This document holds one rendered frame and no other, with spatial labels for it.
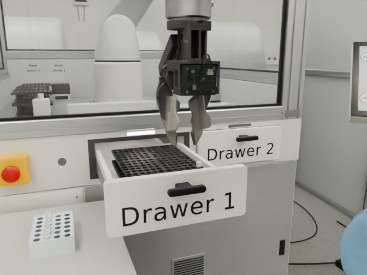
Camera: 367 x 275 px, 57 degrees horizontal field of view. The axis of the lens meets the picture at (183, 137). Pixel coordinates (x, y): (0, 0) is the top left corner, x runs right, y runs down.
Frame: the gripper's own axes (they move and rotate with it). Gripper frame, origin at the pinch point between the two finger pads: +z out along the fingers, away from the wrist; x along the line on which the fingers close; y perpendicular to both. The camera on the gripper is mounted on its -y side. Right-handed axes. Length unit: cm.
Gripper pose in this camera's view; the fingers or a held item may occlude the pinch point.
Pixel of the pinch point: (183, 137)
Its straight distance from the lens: 61.8
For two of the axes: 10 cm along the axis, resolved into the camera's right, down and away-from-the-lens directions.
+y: 3.4, 2.3, -9.1
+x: 9.4, -0.8, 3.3
